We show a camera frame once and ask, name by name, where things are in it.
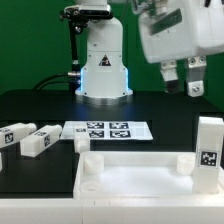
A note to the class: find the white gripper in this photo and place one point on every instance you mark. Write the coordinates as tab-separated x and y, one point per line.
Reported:
180	29

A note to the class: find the white square desk top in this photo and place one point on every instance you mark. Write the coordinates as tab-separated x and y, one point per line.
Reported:
135	175

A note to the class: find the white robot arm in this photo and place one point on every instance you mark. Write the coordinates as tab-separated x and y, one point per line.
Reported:
104	78

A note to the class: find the white marker base sheet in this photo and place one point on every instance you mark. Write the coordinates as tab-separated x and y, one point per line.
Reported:
109	130

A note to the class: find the white left fence piece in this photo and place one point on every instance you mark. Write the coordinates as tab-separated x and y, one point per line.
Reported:
0	162

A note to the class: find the white front fence bar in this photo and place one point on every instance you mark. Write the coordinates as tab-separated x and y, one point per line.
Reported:
136	211

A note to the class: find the black camera on stand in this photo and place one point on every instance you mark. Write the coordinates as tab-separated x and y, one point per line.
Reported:
78	16

